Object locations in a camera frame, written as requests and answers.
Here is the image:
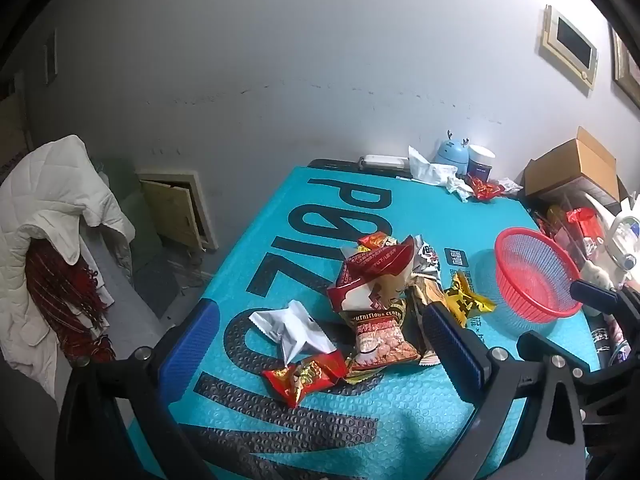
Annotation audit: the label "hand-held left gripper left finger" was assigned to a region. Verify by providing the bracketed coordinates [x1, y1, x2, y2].
[55, 297, 221, 480]

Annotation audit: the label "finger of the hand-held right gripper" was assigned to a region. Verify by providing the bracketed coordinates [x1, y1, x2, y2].
[517, 332, 608, 386]
[570, 280, 640, 321]

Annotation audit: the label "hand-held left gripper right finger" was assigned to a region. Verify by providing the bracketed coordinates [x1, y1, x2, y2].
[422, 302, 586, 480]

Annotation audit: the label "red plastic basket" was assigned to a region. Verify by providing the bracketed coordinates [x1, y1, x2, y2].
[495, 227, 596, 323]

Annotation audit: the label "white snack packet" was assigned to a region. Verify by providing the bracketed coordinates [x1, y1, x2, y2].
[248, 300, 337, 366]

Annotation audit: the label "red white snack bag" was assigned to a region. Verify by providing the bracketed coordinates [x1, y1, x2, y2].
[327, 235, 416, 313]

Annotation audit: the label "red gold candy packet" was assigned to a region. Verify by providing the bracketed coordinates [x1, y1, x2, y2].
[262, 352, 348, 408]

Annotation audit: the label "white plush toy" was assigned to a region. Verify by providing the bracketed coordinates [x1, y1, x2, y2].
[580, 257, 616, 291]

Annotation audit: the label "yellow black snack packet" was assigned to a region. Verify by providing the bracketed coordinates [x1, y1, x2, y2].
[445, 272, 497, 328]

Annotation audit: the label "white plastic jug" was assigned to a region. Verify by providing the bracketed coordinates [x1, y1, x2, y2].
[605, 205, 640, 273]

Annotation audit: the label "gold foil snack packet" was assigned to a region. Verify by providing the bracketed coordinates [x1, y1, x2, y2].
[407, 280, 446, 366]

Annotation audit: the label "biscuit print snack packet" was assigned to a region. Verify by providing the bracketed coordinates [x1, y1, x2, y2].
[345, 305, 420, 371]

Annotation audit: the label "red gift pack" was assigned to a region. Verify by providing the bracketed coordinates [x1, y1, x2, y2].
[565, 207, 603, 256]

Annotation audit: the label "grey floor mat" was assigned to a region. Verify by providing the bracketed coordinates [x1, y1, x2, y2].
[135, 255, 181, 311]

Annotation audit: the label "black white foil packet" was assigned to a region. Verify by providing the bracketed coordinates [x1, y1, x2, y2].
[415, 240, 443, 281]

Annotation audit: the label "cardboard box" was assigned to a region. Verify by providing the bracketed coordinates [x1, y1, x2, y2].
[522, 126, 621, 203]

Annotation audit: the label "red crumpled wrapper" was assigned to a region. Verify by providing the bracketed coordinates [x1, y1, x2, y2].
[467, 177, 506, 202]

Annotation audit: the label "crumpled white paper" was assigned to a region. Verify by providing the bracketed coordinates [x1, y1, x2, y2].
[446, 176, 473, 203]

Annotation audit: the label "white blue jar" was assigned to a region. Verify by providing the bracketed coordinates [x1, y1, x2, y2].
[466, 145, 496, 181]

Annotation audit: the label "white plastic bag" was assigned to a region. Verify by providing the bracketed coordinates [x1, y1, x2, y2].
[407, 145, 458, 186]

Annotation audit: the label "blue antlered humidifier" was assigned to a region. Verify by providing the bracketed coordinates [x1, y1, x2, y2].
[434, 129, 471, 168]

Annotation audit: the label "white power strip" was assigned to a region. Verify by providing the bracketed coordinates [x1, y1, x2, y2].
[359, 154, 411, 173]

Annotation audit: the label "white quilted jacket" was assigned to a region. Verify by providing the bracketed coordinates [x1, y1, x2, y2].
[0, 135, 136, 401]

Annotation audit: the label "red tassel cords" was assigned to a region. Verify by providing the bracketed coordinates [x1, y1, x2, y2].
[25, 245, 117, 366]

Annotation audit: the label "wooden wall hatch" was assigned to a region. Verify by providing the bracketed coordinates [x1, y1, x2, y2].
[136, 170, 218, 253]

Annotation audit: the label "dark picture frame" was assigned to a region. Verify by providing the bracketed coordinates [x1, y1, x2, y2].
[610, 27, 640, 111]

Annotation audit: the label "cream picture frame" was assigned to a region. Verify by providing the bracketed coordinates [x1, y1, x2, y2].
[540, 5, 599, 91]

